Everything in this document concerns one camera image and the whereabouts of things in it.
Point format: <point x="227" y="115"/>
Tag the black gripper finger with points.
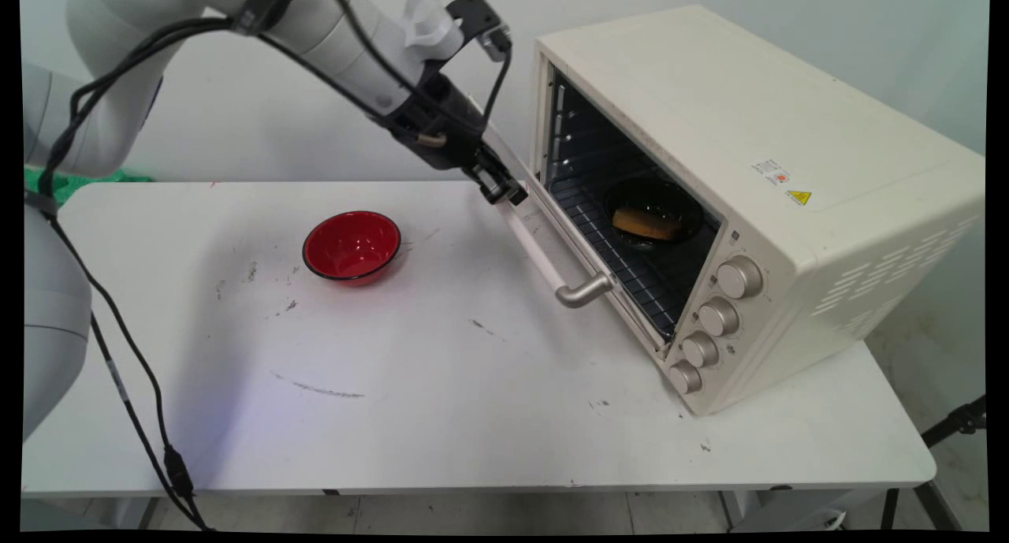
<point x="512" y="182"/>
<point x="495" y="190"/>

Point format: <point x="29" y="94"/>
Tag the green mat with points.
<point x="79" y="179"/>

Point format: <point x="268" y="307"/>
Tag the black dish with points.
<point x="654" y="196"/>

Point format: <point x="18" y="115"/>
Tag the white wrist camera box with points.
<point x="430" y="23"/>

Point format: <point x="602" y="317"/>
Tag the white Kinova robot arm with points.
<point x="315" y="23"/>

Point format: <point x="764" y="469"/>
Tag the silver oven knob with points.
<point x="719" y="317"/>
<point x="685" y="377"/>
<point x="739" y="277"/>
<point x="700" y="349"/>

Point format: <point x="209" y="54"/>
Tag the black tripod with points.
<point x="958" y="421"/>

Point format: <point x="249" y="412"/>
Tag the red plastic bowl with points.
<point x="352" y="245"/>

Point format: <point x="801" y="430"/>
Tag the cream toaster oven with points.
<point x="788" y="133"/>

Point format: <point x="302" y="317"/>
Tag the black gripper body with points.
<point x="441" y="129"/>

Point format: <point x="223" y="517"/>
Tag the white label sticker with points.
<point x="772" y="172"/>

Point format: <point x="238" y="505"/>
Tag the yellow warning sticker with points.
<point x="799" y="198"/>

